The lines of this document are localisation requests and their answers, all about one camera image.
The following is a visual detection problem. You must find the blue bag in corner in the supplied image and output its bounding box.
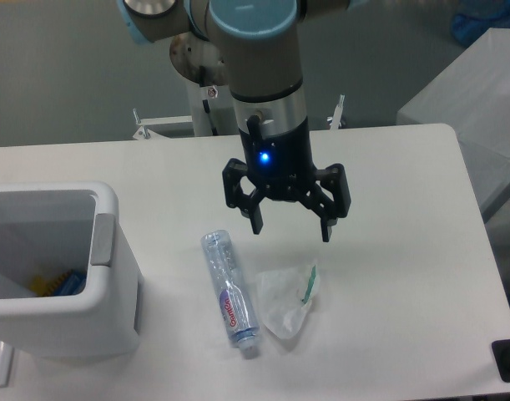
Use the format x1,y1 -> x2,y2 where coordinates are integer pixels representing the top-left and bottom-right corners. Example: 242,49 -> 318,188
450,0 -> 510,48

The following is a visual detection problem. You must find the clear plastic wrapper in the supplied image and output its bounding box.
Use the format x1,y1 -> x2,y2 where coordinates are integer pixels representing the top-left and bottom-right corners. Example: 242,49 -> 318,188
255,259 -> 321,341

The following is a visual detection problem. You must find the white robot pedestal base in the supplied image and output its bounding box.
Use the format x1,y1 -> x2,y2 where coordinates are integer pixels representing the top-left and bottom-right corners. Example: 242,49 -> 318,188
131,33 -> 347,141

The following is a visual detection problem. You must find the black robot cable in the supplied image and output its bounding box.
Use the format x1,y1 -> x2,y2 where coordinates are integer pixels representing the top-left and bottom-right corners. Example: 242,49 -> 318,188
198,65 -> 220,137

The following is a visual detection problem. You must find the grey covered side table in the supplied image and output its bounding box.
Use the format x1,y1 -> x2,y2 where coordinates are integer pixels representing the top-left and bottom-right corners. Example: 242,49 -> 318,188
396,28 -> 510,221

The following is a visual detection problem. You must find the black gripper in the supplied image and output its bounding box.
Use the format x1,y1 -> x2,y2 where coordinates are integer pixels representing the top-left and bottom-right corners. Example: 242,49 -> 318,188
222,115 -> 351,242

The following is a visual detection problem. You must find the crushed clear plastic bottle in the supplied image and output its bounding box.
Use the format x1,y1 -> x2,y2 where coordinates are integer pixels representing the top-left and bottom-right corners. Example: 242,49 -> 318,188
200,230 -> 260,359

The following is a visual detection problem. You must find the black device at table edge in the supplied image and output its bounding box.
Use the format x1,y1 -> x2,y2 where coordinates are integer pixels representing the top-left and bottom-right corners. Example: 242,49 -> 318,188
492,339 -> 510,383

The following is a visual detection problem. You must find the white plastic trash can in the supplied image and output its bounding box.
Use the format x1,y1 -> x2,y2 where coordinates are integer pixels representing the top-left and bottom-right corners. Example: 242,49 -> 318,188
0,181 -> 144,358

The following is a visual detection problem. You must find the yellow and blue trash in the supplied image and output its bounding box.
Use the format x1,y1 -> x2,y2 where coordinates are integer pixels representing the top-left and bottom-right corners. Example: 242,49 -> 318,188
28,270 -> 87,297

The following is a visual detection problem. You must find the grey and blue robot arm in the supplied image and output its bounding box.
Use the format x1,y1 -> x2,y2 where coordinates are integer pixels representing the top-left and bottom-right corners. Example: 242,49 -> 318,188
118,1 -> 354,241

